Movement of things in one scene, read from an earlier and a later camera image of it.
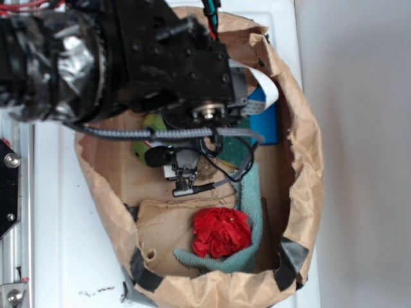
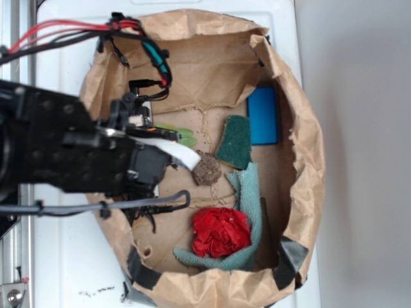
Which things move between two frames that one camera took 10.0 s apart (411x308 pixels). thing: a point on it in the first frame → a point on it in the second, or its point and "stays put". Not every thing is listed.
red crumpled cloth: x=220 y=232 stays put
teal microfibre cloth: x=248 y=191 stays put
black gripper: x=165 y=60 → x=100 y=158
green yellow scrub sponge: x=236 y=151 stays put
